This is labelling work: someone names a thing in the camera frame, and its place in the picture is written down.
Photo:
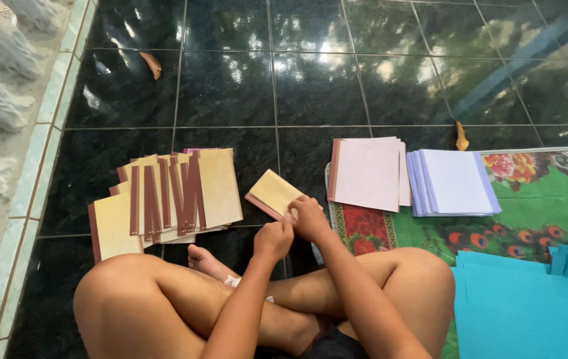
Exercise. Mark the person's left leg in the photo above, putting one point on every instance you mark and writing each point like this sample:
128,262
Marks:
144,304

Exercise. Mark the white bandage on foot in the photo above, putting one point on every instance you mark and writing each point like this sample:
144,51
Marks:
233,281

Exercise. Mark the stack of pink paper covers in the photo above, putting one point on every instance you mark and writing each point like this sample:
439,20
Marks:
368,172

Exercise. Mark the green floral peacock mat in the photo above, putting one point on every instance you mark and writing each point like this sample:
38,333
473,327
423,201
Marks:
538,199

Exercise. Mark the person's left hand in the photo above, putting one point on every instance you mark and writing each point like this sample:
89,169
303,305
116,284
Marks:
271,242

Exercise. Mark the person's leg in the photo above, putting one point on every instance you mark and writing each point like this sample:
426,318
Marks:
403,284
144,304

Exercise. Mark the dry brown leaf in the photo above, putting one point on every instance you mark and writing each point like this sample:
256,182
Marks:
461,137
153,64

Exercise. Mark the yellow booklet with pink spine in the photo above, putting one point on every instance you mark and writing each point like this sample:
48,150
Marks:
274,192

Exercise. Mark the person's left fingers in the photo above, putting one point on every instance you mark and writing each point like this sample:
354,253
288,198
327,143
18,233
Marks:
288,229

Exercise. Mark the person's right fingers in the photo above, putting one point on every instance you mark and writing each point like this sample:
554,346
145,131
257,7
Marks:
298,207

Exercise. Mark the pile of blue paper sheets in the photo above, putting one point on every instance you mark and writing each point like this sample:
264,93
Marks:
523,309

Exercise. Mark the person's right hand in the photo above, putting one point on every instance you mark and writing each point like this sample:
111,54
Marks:
311,219

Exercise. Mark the person's right leg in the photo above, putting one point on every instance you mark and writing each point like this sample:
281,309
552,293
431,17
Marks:
403,284

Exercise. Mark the black shorts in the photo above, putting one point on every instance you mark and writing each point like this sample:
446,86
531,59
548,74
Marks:
334,346

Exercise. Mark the stack of white lavender sheets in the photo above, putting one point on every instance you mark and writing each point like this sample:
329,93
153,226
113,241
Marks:
456,182

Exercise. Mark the white stone balustrade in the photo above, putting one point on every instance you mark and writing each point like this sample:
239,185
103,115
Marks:
0,45

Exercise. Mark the pile of yellow brown-spined booklets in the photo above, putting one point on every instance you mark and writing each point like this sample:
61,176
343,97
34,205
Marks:
214,189

